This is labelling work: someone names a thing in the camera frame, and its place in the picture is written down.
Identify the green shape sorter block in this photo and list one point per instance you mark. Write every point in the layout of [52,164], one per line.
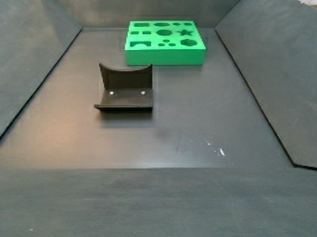
[163,42]

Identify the black curved holder stand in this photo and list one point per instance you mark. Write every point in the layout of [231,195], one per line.
[127,83]

